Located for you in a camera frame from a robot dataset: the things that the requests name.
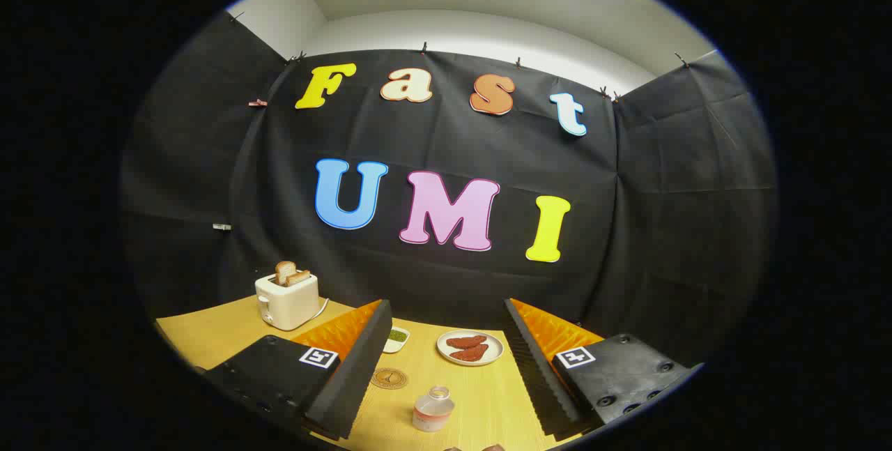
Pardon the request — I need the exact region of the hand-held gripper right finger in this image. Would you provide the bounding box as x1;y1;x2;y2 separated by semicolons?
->
503;298;705;438

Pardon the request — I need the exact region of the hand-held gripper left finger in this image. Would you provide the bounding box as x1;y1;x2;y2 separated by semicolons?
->
199;299;393;441

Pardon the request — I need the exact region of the round wooden coaster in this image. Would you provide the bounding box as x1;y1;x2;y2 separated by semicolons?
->
370;367;409;390

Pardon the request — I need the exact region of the clear juice bottle pink label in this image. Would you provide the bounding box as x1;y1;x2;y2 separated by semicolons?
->
413;386;456;433

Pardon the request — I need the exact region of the white round plate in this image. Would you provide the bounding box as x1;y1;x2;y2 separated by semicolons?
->
436;330;505;367

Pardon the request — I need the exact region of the wooden table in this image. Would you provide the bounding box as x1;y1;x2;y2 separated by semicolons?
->
155;294;558;450

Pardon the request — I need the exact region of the white toaster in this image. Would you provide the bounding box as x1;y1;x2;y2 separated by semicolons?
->
254;273;321;331

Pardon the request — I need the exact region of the black backdrop cloth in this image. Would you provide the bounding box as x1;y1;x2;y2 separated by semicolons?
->
118;10;778;368

